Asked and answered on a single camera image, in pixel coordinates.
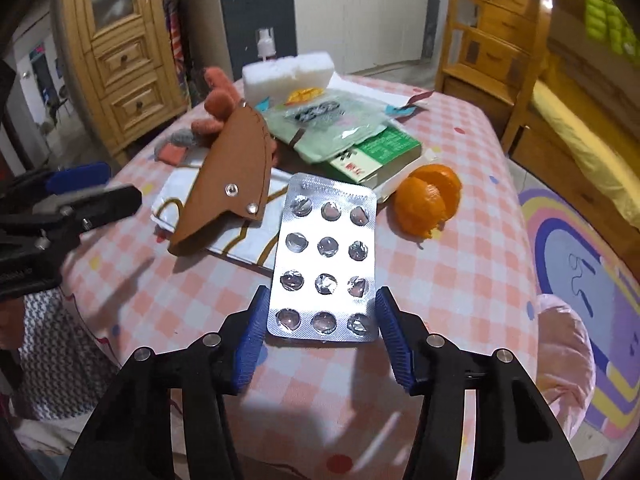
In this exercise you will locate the silver pill blister pack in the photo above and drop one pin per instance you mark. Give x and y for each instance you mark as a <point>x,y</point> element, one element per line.
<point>325,260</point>

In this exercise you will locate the grey checkered cloth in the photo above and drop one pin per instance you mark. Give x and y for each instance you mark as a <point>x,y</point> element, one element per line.
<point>60,360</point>

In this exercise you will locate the green puffer jacket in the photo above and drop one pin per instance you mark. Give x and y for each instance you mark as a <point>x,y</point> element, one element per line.
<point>605,15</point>

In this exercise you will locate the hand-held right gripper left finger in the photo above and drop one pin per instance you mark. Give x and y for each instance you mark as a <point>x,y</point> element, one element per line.
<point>250,342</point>

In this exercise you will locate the pale green plastic packet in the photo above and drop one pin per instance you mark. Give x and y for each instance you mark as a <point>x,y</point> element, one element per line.
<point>340,120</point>

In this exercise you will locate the white foam block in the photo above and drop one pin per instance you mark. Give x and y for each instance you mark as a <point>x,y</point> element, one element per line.
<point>285,77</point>

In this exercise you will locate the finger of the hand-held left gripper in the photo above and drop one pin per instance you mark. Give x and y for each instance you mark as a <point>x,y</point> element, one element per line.
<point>110,205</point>
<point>80,176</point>

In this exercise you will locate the pink checkered tablecloth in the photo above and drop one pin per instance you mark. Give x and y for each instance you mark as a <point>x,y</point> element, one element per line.
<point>150,300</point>

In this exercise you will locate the orange plush toy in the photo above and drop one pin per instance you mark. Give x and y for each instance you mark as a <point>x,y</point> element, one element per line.
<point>220,102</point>

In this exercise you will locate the pastel oval rug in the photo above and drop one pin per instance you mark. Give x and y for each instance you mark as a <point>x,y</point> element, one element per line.
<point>575,260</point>

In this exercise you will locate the wooden cabinet with drawers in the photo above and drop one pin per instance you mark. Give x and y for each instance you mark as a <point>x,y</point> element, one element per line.
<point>125,60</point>

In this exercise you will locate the white paper envelope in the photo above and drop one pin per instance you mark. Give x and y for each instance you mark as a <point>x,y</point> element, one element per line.
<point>392,97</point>

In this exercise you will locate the orange peel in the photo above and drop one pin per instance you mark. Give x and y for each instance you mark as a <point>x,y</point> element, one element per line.
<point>425,200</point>

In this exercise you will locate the brown leather pouch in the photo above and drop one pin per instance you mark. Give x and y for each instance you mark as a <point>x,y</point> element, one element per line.
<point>225,170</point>

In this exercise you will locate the wooden bed with yellow sheet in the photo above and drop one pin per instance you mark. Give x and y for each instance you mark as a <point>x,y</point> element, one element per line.
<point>575,125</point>

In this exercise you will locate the grey felt toy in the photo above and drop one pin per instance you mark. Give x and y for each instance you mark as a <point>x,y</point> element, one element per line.
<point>175,146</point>

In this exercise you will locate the white printed pouch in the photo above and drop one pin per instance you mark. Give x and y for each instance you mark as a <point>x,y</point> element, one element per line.
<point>240,249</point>

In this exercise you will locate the dark chalkboard panel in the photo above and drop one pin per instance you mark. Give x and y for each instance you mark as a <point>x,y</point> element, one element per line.
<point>255,0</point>

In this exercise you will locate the wooden stair drawers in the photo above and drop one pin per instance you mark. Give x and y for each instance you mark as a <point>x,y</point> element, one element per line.
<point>492,45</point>

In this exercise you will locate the green and white medicine box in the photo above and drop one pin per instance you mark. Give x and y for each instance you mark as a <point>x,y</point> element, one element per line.
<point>385,152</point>

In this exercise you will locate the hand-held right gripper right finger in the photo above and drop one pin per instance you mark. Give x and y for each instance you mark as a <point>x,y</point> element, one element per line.
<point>395,342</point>

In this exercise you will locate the white spray bottle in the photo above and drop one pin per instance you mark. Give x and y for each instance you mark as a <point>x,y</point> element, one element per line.
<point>265,45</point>

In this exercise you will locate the trash bin with pink bag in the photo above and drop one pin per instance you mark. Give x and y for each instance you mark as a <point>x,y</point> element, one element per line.
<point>565,350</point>

